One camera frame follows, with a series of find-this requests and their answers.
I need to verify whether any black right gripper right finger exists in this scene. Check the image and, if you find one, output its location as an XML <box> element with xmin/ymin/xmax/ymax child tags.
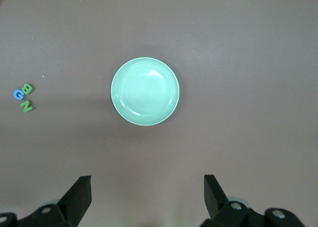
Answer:
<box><xmin>200</xmin><ymin>174</ymin><xmax>305</xmax><ymax>227</ymax></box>

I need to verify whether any green letter B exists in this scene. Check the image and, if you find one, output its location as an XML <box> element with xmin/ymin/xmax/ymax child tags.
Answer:
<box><xmin>21</xmin><ymin>83</ymin><xmax>34</xmax><ymax>95</ymax></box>

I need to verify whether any brown table cover mat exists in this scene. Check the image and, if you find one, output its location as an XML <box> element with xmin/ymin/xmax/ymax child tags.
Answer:
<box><xmin>0</xmin><ymin>0</ymin><xmax>318</xmax><ymax>227</ymax></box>

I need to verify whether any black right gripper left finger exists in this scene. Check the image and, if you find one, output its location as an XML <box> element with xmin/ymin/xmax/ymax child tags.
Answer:
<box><xmin>0</xmin><ymin>174</ymin><xmax>92</xmax><ymax>227</ymax></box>

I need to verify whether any green letter N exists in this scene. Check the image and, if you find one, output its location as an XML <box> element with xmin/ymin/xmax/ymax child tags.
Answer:
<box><xmin>19</xmin><ymin>100</ymin><xmax>34</xmax><ymax>113</ymax></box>

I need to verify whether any light green round plate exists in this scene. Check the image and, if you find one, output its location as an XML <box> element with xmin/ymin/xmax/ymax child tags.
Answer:
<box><xmin>110</xmin><ymin>57</ymin><xmax>180</xmax><ymax>127</ymax></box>

